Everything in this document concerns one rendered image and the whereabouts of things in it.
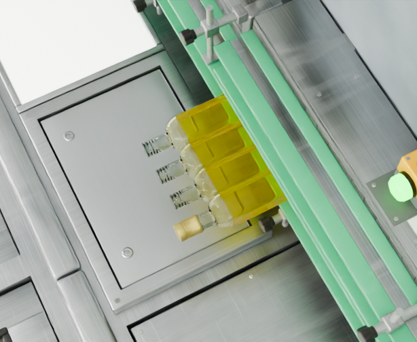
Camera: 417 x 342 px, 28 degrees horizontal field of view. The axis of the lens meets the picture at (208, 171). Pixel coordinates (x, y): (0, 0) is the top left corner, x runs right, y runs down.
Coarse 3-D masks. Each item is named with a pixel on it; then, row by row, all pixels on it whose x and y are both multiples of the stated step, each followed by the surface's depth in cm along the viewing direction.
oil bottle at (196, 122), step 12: (192, 108) 158; (204, 108) 158; (216, 108) 158; (228, 108) 158; (180, 120) 157; (192, 120) 157; (204, 120) 157; (216, 120) 157; (228, 120) 157; (168, 132) 157; (180, 132) 156; (192, 132) 156; (204, 132) 157; (180, 144) 156
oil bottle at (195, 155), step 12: (216, 132) 156; (228, 132) 156; (240, 132) 156; (192, 144) 155; (204, 144) 155; (216, 144) 155; (228, 144) 155; (240, 144) 155; (180, 156) 156; (192, 156) 155; (204, 156) 154; (216, 156) 154; (192, 168) 154
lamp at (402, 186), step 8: (400, 176) 132; (408, 176) 132; (392, 184) 133; (400, 184) 132; (408, 184) 132; (392, 192) 134; (400, 192) 132; (408, 192) 132; (416, 192) 132; (400, 200) 133
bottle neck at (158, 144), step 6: (156, 138) 157; (162, 138) 157; (168, 138) 157; (144, 144) 157; (150, 144) 157; (156, 144) 157; (162, 144) 157; (168, 144) 157; (144, 150) 159; (150, 150) 156; (156, 150) 157; (162, 150) 158
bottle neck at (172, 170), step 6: (174, 162) 156; (180, 162) 156; (162, 168) 155; (168, 168) 155; (174, 168) 155; (180, 168) 155; (162, 174) 155; (168, 174) 155; (174, 174) 155; (180, 174) 156; (162, 180) 155; (168, 180) 156
